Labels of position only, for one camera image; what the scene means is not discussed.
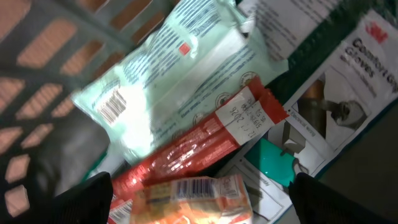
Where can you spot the orange tissue pack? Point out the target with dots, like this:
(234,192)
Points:
(194,200)

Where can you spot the grey plastic mesh basket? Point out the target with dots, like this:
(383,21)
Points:
(49,49)

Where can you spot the mint wet wipes pack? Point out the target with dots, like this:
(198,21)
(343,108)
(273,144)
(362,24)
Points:
(204,52)

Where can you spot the green white gloves package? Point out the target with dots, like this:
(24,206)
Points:
(342,73)

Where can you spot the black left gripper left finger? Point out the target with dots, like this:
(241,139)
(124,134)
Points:
(85,203)

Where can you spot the red stick sachet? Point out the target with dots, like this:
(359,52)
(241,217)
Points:
(250,112)

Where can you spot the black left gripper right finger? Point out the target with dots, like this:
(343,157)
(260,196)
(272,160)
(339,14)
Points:
(315,203)

